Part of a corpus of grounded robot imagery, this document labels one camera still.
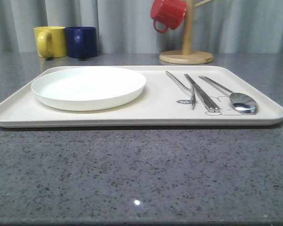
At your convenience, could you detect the silver fork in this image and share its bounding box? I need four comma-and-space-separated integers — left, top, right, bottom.
166, 71, 196, 110

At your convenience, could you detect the white round plate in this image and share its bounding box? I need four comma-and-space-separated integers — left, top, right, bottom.
31, 66, 146, 111

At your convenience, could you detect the silver spoon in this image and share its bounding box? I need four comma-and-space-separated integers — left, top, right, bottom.
199, 75, 259, 115

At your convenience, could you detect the beige rabbit serving tray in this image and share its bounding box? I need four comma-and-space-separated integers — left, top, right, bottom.
0, 65, 283, 128

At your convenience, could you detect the wooden mug tree stand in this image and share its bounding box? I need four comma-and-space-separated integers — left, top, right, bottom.
159, 0, 214, 65

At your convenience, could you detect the grey curtain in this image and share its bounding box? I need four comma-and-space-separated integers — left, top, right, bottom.
0, 0, 283, 53

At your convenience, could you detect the dark blue mug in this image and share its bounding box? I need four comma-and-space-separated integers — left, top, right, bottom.
65, 26, 98, 58

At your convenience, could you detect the red ribbed mug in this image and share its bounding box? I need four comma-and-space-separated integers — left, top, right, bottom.
150, 0, 187, 33

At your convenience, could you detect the yellow mug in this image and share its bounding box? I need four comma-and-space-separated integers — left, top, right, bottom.
34, 26, 67, 58

